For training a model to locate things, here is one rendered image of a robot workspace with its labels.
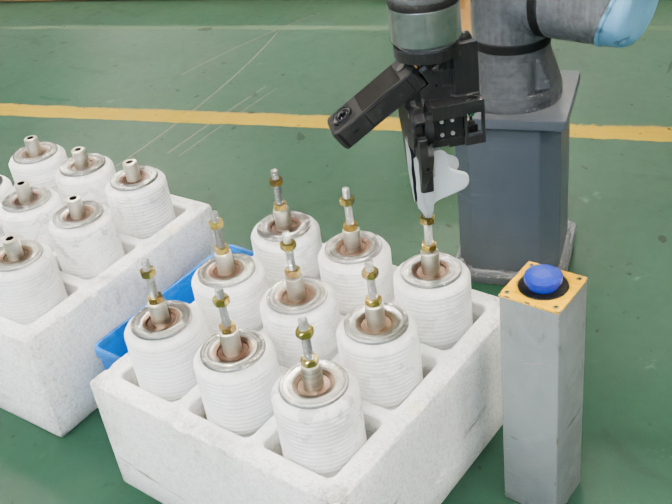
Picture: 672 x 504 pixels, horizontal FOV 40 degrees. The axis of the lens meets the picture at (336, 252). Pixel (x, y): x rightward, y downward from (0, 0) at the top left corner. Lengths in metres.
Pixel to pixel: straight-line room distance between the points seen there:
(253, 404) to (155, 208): 0.50
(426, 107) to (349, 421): 0.34
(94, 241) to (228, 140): 0.80
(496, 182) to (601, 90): 0.79
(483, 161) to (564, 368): 0.49
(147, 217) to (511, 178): 0.56
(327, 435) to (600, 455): 0.42
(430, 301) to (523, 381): 0.15
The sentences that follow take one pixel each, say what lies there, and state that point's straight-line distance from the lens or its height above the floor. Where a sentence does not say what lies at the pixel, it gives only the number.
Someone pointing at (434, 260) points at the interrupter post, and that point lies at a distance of 1.12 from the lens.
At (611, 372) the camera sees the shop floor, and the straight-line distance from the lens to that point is 1.38.
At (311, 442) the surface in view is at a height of 0.21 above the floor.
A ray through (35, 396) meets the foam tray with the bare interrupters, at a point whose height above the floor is 0.07.
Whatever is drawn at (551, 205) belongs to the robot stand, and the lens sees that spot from 1.47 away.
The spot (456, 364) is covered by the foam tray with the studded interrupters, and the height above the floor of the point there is 0.18.
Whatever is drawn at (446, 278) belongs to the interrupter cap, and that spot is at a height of 0.25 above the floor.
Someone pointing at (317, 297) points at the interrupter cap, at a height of 0.25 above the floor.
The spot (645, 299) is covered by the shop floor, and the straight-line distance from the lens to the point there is 1.52.
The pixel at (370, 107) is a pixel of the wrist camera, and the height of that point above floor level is 0.49.
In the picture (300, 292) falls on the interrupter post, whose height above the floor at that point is 0.26.
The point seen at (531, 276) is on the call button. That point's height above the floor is 0.33.
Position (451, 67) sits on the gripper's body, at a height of 0.52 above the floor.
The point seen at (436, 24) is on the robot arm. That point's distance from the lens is 0.96.
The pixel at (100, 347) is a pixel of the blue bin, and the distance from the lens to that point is 1.36.
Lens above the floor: 0.90
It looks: 33 degrees down
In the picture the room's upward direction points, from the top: 8 degrees counter-clockwise
